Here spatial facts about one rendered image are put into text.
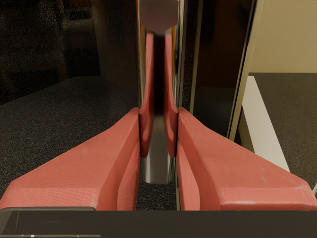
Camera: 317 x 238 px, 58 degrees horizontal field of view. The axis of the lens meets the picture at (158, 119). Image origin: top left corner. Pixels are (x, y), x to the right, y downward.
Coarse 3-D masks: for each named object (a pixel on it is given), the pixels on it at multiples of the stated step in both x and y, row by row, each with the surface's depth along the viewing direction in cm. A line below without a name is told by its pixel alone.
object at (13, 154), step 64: (0, 0) 13; (64, 0) 13; (128, 0) 13; (192, 0) 13; (256, 0) 13; (0, 64) 15; (64, 64) 15; (128, 64) 15; (192, 64) 15; (0, 128) 18; (64, 128) 18; (0, 192) 22
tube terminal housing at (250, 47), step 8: (256, 8) 14; (256, 16) 15; (256, 24) 15; (256, 32) 15; (248, 48) 16; (248, 56) 16; (248, 64) 16; (248, 72) 17; (240, 88) 17; (240, 96) 18; (240, 104) 18; (232, 128) 19; (232, 136) 20
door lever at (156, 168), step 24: (144, 0) 8; (168, 0) 8; (144, 24) 9; (168, 24) 9; (144, 48) 9; (168, 48) 9; (144, 72) 10; (168, 72) 10; (144, 96) 10; (168, 96) 10; (144, 120) 11; (168, 120) 11; (144, 144) 12; (168, 144) 12; (144, 168) 13; (168, 168) 13
